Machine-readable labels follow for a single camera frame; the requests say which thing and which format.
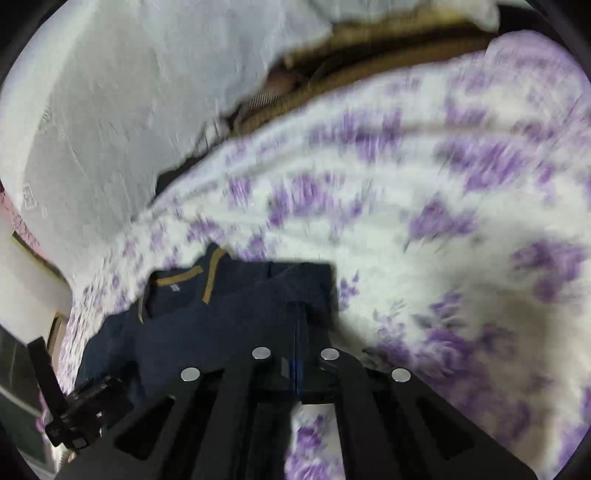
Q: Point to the purple floral bed sheet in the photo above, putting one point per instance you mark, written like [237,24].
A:
[415,230]

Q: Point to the light wooden frame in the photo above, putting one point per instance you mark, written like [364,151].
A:
[57,332]

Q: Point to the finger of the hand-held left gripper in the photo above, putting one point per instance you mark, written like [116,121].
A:
[44,374]

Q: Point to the pink cloth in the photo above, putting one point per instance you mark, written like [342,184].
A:
[14,210]

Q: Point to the navy fleece sweater mustard trim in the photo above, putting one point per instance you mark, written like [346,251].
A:
[221,323]

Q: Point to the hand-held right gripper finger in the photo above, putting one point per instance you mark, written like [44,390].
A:
[301,369]
[292,369]

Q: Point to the dark wooden frame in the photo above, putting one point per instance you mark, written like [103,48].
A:
[41,258]

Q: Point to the white lace cloth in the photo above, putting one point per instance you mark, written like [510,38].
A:
[115,115]

